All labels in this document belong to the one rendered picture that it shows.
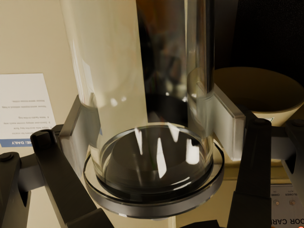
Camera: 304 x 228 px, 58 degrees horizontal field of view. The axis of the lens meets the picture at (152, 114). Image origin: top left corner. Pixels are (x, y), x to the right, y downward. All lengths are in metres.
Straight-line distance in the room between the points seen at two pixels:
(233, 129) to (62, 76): 0.75
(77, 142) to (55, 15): 0.67
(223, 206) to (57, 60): 0.62
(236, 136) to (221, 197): 0.29
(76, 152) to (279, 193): 0.36
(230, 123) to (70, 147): 0.09
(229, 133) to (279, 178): 0.31
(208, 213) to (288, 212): 0.12
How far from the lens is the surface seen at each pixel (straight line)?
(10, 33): 0.87
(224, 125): 0.18
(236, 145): 0.17
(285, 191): 0.47
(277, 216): 0.47
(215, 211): 0.44
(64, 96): 0.90
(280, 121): 0.48
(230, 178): 0.45
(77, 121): 0.17
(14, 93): 0.95
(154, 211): 0.18
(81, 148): 0.18
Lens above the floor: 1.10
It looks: 32 degrees up
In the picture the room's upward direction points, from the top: 178 degrees clockwise
